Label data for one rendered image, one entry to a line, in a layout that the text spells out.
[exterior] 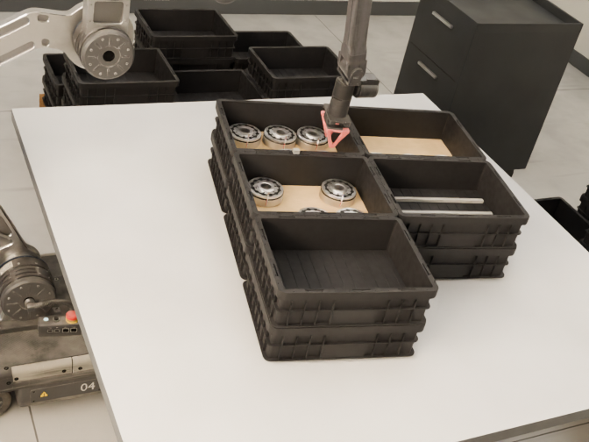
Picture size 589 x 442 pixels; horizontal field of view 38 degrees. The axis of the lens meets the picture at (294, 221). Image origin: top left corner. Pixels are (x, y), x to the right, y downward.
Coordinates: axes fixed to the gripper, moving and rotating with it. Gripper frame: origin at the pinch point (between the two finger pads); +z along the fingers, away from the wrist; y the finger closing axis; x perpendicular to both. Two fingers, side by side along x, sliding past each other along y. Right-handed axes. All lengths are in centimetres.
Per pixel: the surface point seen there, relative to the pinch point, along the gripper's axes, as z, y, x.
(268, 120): 6.3, 18.6, 15.1
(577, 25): 2, 130, -142
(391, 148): 9.4, 14.7, -25.6
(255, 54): 35, 126, 2
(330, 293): 0, -70, 13
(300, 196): 9.8, -16.5, 9.6
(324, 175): 6.2, -10.3, 2.0
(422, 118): 1.8, 23.2, -36.6
